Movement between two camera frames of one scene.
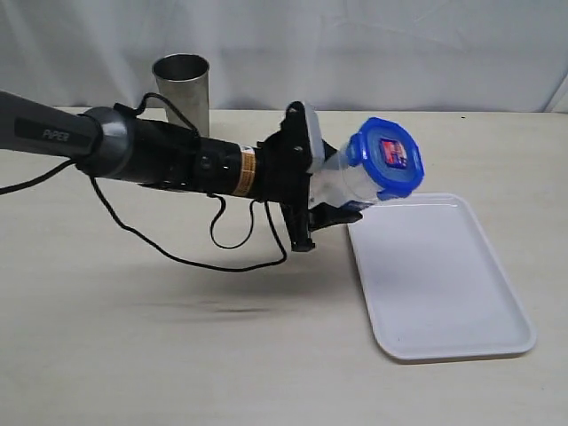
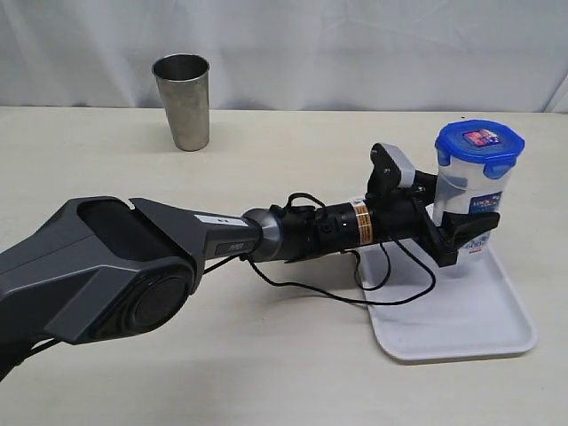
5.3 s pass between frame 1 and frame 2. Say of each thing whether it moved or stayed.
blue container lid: moved
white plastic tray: stayed
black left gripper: moved
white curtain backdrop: stayed
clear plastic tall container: moved
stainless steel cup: stayed
